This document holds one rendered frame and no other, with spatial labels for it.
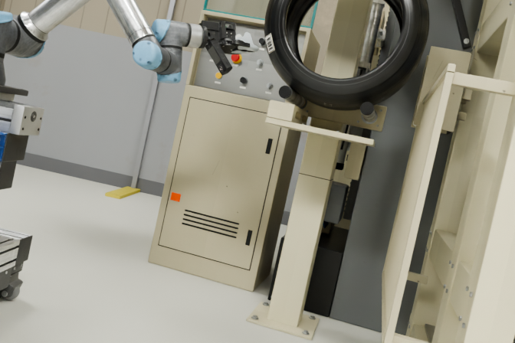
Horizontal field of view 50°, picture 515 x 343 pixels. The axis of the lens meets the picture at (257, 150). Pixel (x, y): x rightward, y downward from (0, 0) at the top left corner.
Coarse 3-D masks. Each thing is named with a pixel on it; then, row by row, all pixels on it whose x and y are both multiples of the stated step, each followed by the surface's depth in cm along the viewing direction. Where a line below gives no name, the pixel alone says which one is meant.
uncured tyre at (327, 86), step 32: (288, 0) 186; (384, 0) 207; (416, 0) 177; (288, 32) 213; (416, 32) 177; (288, 64) 186; (384, 64) 179; (416, 64) 183; (320, 96) 186; (352, 96) 183; (384, 96) 188
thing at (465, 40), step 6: (456, 0) 204; (456, 6) 204; (456, 12) 204; (462, 12) 203; (456, 18) 205; (462, 18) 203; (462, 24) 203; (462, 30) 203; (462, 36) 203; (468, 36) 203; (462, 42) 204; (468, 42) 203
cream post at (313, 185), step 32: (352, 0) 219; (352, 32) 219; (352, 64) 218; (320, 128) 221; (320, 160) 221; (320, 192) 220; (288, 224) 223; (320, 224) 222; (288, 256) 223; (288, 288) 223; (288, 320) 223
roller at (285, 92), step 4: (280, 88) 187; (284, 88) 187; (288, 88) 186; (280, 92) 187; (284, 92) 187; (288, 92) 186; (292, 92) 188; (296, 92) 201; (280, 96) 187; (284, 96) 187; (288, 96) 187; (292, 96) 191; (296, 96) 197; (300, 96) 209; (288, 100) 194; (292, 100) 196; (296, 100) 201; (300, 100) 209; (304, 100) 218; (296, 104) 208; (300, 104) 213
